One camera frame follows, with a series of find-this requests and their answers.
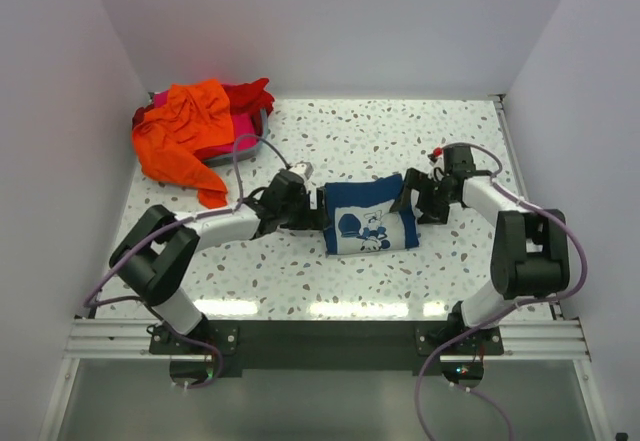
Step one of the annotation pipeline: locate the grey laundry basket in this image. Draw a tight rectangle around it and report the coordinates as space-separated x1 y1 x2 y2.
203 109 269 167

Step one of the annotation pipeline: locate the blue t-shirt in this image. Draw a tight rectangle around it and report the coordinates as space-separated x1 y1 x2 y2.
324 174 420 256

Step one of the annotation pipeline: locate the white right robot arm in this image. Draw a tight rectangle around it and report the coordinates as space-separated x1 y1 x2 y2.
390 143 570 343

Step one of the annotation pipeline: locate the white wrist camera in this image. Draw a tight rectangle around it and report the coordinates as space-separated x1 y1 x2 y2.
428 147 445 181
289 161 314 182

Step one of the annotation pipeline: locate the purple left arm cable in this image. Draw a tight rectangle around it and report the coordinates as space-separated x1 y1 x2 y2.
82 134 296 390

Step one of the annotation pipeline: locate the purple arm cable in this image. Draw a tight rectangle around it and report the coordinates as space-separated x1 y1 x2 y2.
82 134 296 390
415 143 589 441

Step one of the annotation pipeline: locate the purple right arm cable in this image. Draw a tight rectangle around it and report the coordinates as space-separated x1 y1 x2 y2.
415 143 589 441

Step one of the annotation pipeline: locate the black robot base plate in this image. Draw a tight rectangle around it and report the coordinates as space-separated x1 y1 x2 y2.
149 318 506 380

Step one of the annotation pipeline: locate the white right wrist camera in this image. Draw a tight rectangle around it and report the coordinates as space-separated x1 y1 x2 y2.
428 147 445 181

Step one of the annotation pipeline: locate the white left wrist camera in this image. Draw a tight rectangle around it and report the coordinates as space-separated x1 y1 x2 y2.
289 161 314 182

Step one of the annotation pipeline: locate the orange t-shirt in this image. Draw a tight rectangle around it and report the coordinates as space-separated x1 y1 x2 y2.
132 79 235 209

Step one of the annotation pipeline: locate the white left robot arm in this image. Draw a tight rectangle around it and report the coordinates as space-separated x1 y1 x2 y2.
109 162 326 342

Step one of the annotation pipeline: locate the red t-shirt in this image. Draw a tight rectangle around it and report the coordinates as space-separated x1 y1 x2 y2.
142 78 274 147

